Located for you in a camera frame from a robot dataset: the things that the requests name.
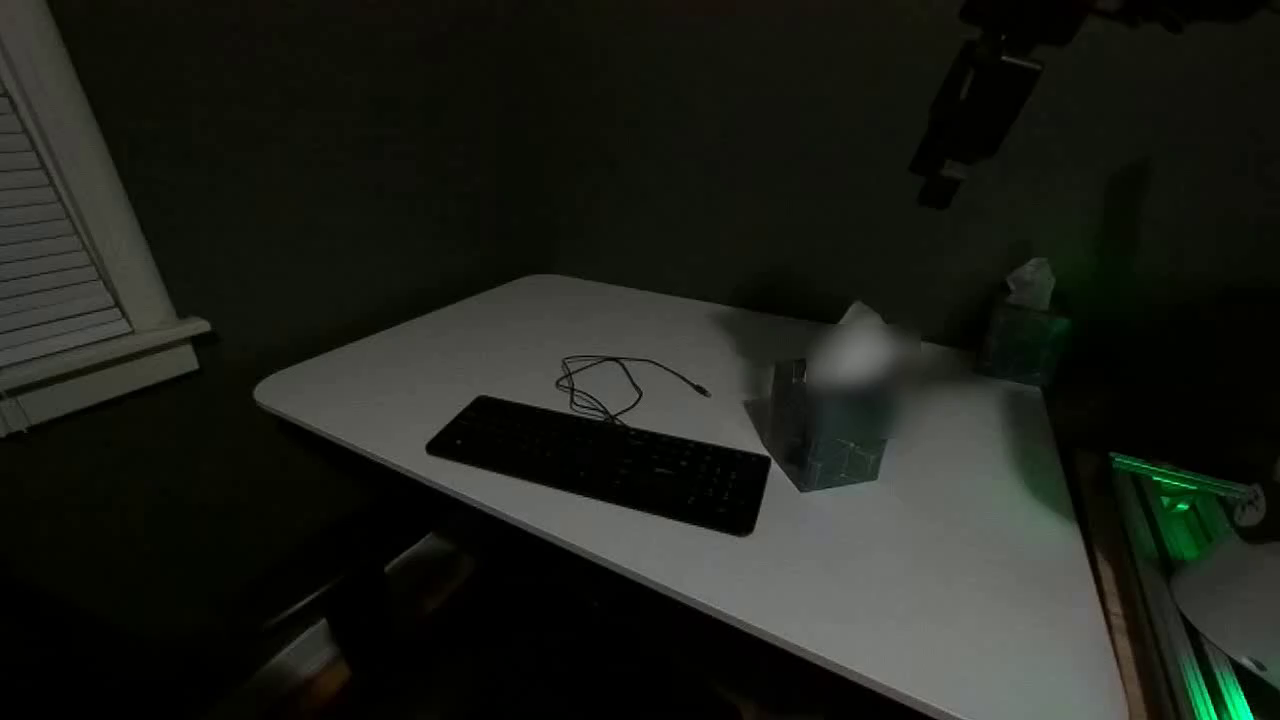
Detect white window frame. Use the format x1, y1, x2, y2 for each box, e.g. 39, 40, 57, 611
0, 0, 212, 436

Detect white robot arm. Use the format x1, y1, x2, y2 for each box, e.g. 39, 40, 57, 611
910, 0, 1276, 210

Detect black computer keyboard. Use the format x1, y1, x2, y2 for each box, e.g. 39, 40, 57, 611
428, 396, 767, 538

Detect white window blinds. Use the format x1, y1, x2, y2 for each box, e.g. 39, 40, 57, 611
0, 94, 131, 371

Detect green patterned tissue box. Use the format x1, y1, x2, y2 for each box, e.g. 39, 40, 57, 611
767, 301, 901, 493

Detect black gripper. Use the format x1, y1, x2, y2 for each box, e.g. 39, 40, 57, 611
911, 37, 1040, 210

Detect green lit metal rail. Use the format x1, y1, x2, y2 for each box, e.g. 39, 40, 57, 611
1074, 452, 1280, 720

